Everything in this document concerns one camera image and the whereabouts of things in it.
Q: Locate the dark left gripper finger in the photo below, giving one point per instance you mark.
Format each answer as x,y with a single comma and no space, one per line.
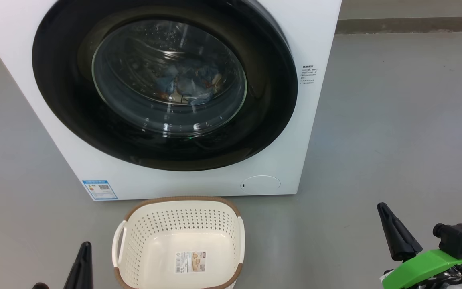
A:
87,273
74,277

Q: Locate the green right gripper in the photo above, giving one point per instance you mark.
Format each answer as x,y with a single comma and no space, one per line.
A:
423,271

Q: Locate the black round glass washer door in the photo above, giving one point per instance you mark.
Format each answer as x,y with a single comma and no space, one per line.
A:
62,88

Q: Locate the blue and orange print garment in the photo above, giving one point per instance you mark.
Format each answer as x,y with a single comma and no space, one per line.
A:
205,86

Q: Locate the white front-load washing machine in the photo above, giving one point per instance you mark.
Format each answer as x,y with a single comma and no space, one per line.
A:
303,140

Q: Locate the steel washing machine drum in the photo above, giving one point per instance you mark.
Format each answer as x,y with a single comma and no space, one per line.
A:
134,60

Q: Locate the blue energy label sticker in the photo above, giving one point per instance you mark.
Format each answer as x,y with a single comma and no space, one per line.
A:
99,190

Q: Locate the paper basket label sticker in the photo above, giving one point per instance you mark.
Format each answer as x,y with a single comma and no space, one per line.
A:
191,261

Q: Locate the cream basket with brown rim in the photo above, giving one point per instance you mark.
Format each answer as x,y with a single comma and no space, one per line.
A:
183,224

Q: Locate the round white filter cover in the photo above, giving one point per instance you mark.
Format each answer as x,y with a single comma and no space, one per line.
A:
261,184

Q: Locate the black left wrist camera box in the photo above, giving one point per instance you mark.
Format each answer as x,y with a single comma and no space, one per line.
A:
40,286

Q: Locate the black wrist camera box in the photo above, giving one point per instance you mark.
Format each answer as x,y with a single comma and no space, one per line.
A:
40,286
457,240

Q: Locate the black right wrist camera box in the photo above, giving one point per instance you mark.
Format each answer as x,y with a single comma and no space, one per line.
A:
457,240

